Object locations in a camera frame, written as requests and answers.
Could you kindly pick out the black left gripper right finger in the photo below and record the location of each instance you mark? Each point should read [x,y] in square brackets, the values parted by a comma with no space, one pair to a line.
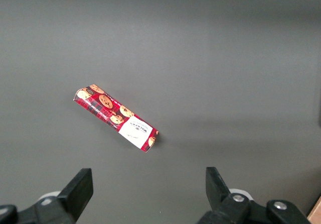
[220,199]

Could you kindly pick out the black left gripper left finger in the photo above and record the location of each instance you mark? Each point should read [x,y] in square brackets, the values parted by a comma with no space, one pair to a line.
[75,194]

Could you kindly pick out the red tartan cookie box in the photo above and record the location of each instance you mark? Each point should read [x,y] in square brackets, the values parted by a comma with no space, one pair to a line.
[110,108]

